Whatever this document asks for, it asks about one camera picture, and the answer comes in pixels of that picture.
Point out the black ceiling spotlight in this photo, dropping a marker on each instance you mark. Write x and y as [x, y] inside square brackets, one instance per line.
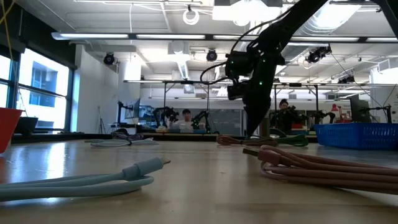
[109, 58]
[211, 55]
[318, 53]

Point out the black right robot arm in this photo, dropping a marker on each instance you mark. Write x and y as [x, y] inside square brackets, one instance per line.
[289, 18]

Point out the blue plastic basket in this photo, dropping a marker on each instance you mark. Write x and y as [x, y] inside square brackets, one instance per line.
[357, 136]

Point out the red plastic basket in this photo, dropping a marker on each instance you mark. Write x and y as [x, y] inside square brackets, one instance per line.
[7, 127]

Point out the background dark monitor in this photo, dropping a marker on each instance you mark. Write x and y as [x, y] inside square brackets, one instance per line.
[357, 109]

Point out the background black robot arm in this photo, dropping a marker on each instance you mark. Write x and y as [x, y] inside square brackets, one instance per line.
[200, 119]
[164, 115]

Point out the person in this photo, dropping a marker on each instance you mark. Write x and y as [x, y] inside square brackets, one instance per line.
[186, 121]
[283, 116]

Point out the large window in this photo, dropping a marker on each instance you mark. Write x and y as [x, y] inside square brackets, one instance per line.
[46, 93]

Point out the black table frame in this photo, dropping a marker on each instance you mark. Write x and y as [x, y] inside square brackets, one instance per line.
[174, 137]

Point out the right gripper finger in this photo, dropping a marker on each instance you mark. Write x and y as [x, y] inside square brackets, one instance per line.
[258, 112]
[247, 109]

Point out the background monitor on arm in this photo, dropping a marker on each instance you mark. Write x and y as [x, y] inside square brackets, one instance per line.
[133, 109]

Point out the overhead LED light bar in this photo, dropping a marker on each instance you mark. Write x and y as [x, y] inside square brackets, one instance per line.
[210, 37]

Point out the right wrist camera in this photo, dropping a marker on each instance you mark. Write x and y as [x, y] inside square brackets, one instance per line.
[237, 63]

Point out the black bin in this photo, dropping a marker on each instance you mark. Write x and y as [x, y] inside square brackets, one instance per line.
[26, 124]

